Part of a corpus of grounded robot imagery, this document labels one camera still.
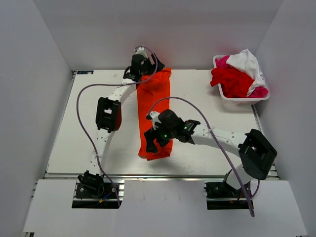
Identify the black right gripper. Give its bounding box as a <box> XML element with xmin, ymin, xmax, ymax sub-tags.
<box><xmin>144</xmin><ymin>121</ymin><xmax>176</xmax><ymax>154</ymax></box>

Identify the orange t-shirt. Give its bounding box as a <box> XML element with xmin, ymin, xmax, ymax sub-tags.
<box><xmin>137</xmin><ymin>68</ymin><xmax>173</xmax><ymax>161</ymax></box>

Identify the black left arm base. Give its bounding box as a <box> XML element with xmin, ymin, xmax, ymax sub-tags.
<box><xmin>72</xmin><ymin>171</ymin><xmax>123</xmax><ymax>209</ymax></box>

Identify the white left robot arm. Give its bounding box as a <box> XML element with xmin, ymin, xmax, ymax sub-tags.
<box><xmin>91</xmin><ymin>47</ymin><xmax>164</xmax><ymax>178</ymax></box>

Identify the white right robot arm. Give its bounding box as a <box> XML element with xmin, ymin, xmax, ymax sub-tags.
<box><xmin>144</xmin><ymin>109</ymin><xmax>277</xmax><ymax>197</ymax></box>

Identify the pink t-shirt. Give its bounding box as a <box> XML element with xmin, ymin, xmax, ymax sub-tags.
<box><xmin>215</xmin><ymin>55</ymin><xmax>269</xmax><ymax>98</ymax></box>

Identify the red t-shirt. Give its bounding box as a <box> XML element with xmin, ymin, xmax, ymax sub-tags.
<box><xmin>210</xmin><ymin>68</ymin><xmax>254</xmax><ymax>98</ymax></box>

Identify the blue table label sticker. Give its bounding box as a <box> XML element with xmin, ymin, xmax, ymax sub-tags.
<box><xmin>76</xmin><ymin>70</ymin><xmax>94</xmax><ymax>75</ymax></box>

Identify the white plastic basket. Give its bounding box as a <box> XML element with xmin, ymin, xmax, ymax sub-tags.
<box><xmin>213</xmin><ymin>55</ymin><xmax>269</xmax><ymax>105</ymax></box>

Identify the white t-shirt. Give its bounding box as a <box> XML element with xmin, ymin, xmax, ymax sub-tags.
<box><xmin>226</xmin><ymin>49</ymin><xmax>265</xmax><ymax>97</ymax></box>

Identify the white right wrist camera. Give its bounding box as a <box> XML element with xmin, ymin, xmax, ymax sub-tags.
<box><xmin>146</xmin><ymin>111</ymin><xmax>161</xmax><ymax>130</ymax></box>

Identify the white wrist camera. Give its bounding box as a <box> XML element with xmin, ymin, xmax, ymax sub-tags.
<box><xmin>146</xmin><ymin>111</ymin><xmax>161</xmax><ymax>130</ymax></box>
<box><xmin>134</xmin><ymin>47</ymin><xmax>148</xmax><ymax>59</ymax></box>

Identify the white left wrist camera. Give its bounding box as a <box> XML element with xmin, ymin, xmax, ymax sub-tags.
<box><xmin>134</xmin><ymin>47</ymin><xmax>148</xmax><ymax>59</ymax></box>

